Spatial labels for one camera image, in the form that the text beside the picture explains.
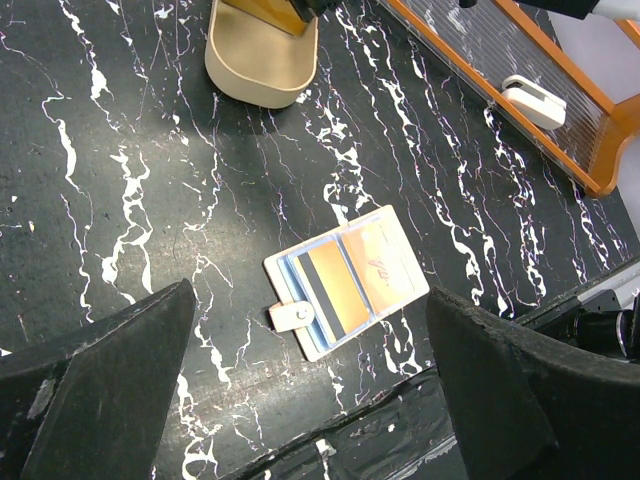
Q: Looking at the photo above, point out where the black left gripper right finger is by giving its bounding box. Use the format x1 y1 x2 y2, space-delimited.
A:
426 287 639 479

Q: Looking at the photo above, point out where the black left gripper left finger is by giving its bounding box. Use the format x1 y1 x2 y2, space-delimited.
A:
1 280 195 479

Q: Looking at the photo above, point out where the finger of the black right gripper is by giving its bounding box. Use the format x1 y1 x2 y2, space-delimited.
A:
292 0 343 20

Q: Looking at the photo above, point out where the beige leather card holder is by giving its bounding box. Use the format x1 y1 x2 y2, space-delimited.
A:
263 205 430 362

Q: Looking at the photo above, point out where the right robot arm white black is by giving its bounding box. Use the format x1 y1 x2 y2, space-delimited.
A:
290 0 639 21

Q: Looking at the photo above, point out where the beige oval card tray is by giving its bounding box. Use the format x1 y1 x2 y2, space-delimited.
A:
205 1 319 109

